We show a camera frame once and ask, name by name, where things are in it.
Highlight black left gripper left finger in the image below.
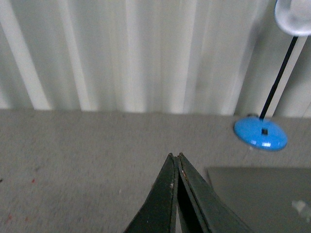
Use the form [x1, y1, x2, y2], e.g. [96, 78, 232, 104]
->
[125, 153, 179, 233]

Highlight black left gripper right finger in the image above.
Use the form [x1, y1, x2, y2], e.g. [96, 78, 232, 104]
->
[177, 153, 253, 233]

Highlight blue desk lamp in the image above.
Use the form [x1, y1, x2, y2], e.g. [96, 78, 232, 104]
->
[233, 0, 311, 151]

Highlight grey laptop with black keyboard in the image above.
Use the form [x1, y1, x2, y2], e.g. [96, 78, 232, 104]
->
[207, 167, 311, 233]

